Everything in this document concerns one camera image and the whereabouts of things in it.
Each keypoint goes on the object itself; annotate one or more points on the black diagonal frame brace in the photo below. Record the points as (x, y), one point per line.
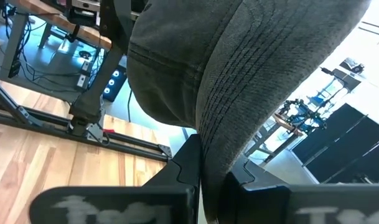
(8, 102)

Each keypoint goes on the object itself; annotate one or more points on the wooden background desk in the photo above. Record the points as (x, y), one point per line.
(83, 32)

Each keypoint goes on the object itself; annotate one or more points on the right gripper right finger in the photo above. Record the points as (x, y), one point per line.
(239, 193)

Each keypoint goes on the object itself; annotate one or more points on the black frame post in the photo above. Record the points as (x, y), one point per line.
(92, 99)

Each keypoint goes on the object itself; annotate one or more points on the black aluminium frame rail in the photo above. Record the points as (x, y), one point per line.
(130, 146)

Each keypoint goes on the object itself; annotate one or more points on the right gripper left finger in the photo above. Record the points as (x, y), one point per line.
(183, 174)

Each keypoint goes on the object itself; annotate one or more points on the black partition panel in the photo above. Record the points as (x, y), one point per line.
(348, 146)

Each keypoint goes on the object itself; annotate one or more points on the grey cotton baseball cap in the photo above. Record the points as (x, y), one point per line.
(239, 62)

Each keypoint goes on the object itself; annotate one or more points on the grey desk leg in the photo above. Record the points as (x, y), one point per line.
(15, 46)

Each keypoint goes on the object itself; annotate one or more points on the computer with blue fans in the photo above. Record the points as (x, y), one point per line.
(114, 84)

